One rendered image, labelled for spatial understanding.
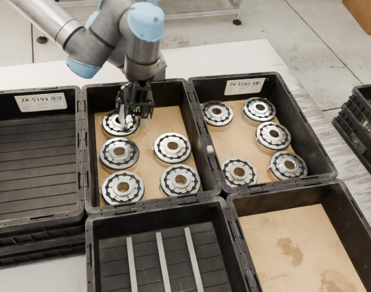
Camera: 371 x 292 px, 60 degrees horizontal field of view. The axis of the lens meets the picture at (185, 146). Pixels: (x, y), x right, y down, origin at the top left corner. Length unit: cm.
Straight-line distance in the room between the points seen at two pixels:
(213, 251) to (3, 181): 54
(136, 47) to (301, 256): 60
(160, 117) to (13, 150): 41
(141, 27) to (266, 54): 95
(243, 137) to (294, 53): 203
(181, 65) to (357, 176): 79
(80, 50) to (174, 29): 216
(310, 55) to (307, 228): 226
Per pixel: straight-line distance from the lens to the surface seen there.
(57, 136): 97
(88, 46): 80
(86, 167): 76
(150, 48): 71
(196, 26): 300
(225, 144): 94
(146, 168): 87
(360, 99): 173
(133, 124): 93
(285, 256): 82
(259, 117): 101
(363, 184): 121
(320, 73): 284
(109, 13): 78
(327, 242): 88
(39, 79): 136
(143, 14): 69
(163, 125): 97
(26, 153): 96
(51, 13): 84
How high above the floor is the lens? 155
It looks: 52 degrees down
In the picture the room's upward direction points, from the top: 9 degrees clockwise
